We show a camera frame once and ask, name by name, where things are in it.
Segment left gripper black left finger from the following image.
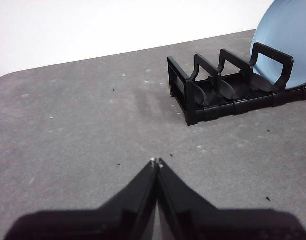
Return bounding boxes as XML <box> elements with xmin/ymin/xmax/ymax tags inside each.
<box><xmin>4</xmin><ymin>157</ymin><xmax>160</xmax><ymax>240</ymax></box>

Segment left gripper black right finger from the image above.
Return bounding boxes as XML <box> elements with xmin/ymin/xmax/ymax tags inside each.
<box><xmin>157</xmin><ymin>158</ymin><xmax>306</xmax><ymax>240</ymax></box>

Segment black plastic plate rack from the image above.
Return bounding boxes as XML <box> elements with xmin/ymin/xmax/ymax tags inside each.
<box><xmin>167</xmin><ymin>42</ymin><xmax>306</xmax><ymax>127</ymax></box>

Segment blue round plate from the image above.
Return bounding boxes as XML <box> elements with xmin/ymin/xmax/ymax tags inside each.
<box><xmin>249</xmin><ymin>0</ymin><xmax>306</xmax><ymax>91</ymax></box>

